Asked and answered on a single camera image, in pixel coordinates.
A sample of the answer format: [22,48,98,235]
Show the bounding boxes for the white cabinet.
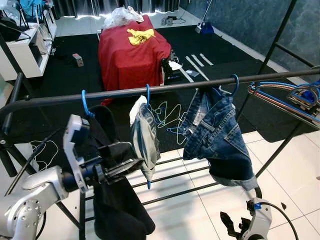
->
[0,9,57,82]

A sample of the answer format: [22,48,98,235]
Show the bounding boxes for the short white strip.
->
[199,52,215,66]
[191,53,206,68]

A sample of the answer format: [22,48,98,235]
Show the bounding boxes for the grey power strip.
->
[160,16,182,27]

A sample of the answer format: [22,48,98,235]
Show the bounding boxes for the blue hanger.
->
[166,124,190,140]
[144,83,152,191]
[81,90,96,119]
[229,74,241,99]

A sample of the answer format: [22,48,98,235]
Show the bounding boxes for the black garment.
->
[86,104,157,240]

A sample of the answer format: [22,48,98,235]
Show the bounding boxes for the black metal clothes rack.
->
[0,0,320,240]

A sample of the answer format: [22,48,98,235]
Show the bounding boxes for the black box device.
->
[160,48,186,84]

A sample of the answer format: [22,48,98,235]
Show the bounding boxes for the black rug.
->
[7,24,320,151]

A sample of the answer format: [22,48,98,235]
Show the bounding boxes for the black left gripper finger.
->
[99,141,134,162]
[104,158,146,184]

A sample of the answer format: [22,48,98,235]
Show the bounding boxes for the dark curtain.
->
[52,0,182,20]

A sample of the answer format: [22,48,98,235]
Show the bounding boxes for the blue hangers bundle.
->
[247,80,320,130]

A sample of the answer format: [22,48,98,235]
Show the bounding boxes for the pale green wire hanger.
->
[150,100,189,133]

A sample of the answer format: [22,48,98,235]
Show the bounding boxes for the teal bag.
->
[19,0,54,19]

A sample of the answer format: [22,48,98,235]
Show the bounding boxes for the blue denim jeans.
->
[181,86,259,192]

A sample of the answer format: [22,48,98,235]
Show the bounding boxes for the yellow cloth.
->
[126,28,156,46]

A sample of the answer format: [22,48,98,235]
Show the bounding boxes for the white paper sheet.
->
[168,60,183,71]

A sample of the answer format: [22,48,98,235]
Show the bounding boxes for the white plastic bag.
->
[102,6,146,30]

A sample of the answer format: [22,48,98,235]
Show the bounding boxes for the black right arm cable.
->
[257,201,300,240]

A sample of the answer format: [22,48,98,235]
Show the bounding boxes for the pale washed jeans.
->
[129,95,161,184]

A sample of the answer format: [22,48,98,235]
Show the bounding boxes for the small grey box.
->
[72,52,85,68]

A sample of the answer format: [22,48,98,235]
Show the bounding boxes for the long white strip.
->
[176,66,195,84]
[185,55,211,81]

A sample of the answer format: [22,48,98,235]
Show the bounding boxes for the red cloth covered table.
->
[97,15,174,107]

